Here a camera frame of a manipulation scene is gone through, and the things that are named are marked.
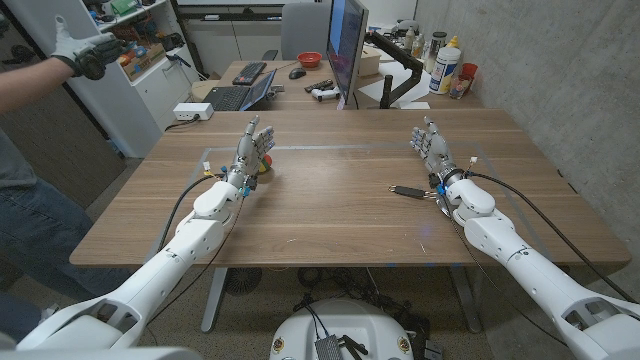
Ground grey metal table leg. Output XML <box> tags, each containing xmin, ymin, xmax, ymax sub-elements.
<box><xmin>200</xmin><ymin>267</ymin><xmax>229</xmax><ymax>334</ymax></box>
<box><xmin>449</xmin><ymin>264</ymin><xmax>484</xmax><ymax>334</ymax></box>

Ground person's gloved hand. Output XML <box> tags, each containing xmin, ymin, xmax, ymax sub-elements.
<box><xmin>49</xmin><ymin>14</ymin><xmax>126</xmax><ymax>81</ymax></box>

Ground clear glass cup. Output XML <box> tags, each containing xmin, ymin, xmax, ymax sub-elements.
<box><xmin>448</xmin><ymin>74</ymin><xmax>472</xmax><ymax>100</ymax></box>

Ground white paper sheets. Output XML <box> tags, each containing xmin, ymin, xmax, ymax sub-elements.
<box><xmin>357</xmin><ymin>60</ymin><xmax>434</xmax><ymax>104</ymax></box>

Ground black keyboard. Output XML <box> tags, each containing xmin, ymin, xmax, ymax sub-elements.
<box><xmin>231</xmin><ymin>61</ymin><xmax>268</xmax><ymax>86</ymax></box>

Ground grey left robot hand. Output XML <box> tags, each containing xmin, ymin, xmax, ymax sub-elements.
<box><xmin>225</xmin><ymin>115</ymin><xmax>277</xmax><ymax>190</ymax></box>

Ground person's body in jeans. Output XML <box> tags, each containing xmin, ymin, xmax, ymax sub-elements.
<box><xmin>0</xmin><ymin>129</ymin><xmax>131</xmax><ymax>341</ymax></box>

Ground white wipes canister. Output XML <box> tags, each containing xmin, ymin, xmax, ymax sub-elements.
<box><xmin>428</xmin><ymin>46</ymin><xmax>462</xmax><ymax>96</ymax></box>

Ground cardboard box of tools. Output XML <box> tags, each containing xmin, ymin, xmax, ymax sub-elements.
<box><xmin>119</xmin><ymin>42</ymin><xmax>168</xmax><ymax>82</ymax></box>

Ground tangle of black floor cables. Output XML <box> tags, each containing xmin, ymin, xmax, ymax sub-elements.
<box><xmin>294</xmin><ymin>267</ymin><xmax>431</xmax><ymax>351</ymax></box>

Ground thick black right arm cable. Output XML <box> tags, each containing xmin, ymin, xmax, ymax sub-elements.
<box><xmin>464</xmin><ymin>169</ymin><xmax>639</xmax><ymax>304</ymax></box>

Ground person's bare forearm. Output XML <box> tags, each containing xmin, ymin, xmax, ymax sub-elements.
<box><xmin>0</xmin><ymin>57</ymin><xmax>76</xmax><ymax>114</ymax></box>

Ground open laptop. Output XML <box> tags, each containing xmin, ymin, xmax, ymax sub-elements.
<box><xmin>202</xmin><ymin>68</ymin><xmax>278</xmax><ymax>112</ymax></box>

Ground red bowl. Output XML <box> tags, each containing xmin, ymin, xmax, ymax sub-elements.
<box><xmin>296</xmin><ymin>51</ymin><xmax>324</xmax><ymax>69</ymax></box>

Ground black remote control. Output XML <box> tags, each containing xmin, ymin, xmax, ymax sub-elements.
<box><xmin>304</xmin><ymin>78</ymin><xmax>335</xmax><ymax>94</ymax></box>

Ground white robot torso base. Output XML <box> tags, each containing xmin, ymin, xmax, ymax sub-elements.
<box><xmin>269</xmin><ymin>298</ymin><xmax>415</xmax><ymax>360</ymax></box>

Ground black round floor fan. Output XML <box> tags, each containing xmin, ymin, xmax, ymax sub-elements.
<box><xmin>223</xmin><ymin>267</ymin><xmax>264</xmax><ymax>297</ymax></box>

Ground white game controller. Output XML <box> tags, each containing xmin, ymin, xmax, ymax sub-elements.
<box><xmin>310</xmin><ymin>86</ymin><xmax>342</xmax><ymax>103</ymax></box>

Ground beige cardboard box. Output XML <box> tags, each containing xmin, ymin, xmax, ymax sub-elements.
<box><xmin>357</xmin><ymin>45</ymin><xmax>382</xmax><ymax>78</ymax></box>

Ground computer monitor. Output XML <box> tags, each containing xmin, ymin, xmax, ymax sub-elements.
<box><xmin>325</xmin><ymin>0</ymin><xmax>370</xmax><ymax>106</ymax></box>

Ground grey office chair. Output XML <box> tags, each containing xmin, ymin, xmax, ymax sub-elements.
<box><xmin>262</xmin><ymin>2</ymin><xmax>332</xmax><ymax>62</ymax></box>

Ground wooden office desk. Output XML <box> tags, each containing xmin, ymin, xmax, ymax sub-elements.
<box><xmin>192</xmin><ymin>59</ymin><xmax>484</xmax><ymax>111</ymax></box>

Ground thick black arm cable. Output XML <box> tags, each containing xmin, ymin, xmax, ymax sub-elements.
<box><xmin>464</xmin><ymin>169</ymin><xmax>639</xmax><ymax>304</ymax></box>
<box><xmin>157</xmin><ymin>172</ymin><xmax>229</xmax><ymax>254</ymax></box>

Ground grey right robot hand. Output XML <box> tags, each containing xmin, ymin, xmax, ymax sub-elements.
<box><xmin>409</xmin><ymin>116</ymin><xmax>464</xmax><ymax>187</ymax></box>

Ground white power strip box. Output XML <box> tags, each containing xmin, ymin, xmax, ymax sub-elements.
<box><xmin>172</xmin><ymin>102</ymin><xmax>215</xmax><ymax>122</ymax></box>

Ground jar with black lid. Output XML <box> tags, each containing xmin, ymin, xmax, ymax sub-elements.
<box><xmin>423</xmin><ymin>31</ymin><xmax>448</xmax><ymax>74</ymax></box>

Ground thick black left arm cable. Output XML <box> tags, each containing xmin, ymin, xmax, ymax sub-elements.
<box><xmin>157</xmin><ymin>172</ymin><xmax>229</xmax><ymax>254</ymax></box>

